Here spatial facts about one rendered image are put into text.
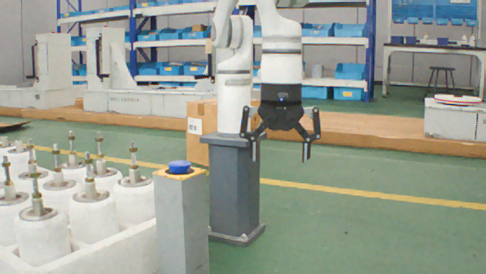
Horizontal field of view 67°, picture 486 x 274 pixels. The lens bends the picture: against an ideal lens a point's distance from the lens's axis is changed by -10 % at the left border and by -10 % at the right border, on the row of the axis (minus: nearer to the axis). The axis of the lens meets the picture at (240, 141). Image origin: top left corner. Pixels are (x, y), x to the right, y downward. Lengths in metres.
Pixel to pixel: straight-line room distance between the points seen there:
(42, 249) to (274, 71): 0.50
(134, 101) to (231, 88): 2.19
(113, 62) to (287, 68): 2.95
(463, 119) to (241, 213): 1.66
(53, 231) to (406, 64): 8.40
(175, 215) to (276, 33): 0.36
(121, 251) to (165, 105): 2.30
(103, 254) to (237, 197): 0.46
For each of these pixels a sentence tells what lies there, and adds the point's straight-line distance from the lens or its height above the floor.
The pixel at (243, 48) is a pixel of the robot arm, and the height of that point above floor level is 0.54.
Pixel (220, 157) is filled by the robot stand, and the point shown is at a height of 0.25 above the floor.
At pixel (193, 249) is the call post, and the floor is 0.17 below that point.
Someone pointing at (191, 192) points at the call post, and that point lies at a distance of 0.71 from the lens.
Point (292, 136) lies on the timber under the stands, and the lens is 2.54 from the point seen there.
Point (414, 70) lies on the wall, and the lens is 8.81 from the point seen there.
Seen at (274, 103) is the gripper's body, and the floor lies 0.43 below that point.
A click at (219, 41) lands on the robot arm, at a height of 0.56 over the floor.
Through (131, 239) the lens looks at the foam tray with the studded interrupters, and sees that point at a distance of 0.82.
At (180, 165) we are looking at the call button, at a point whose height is 0.33.
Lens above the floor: 0.51
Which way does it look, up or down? 12 degrees down
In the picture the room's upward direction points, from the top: straight up
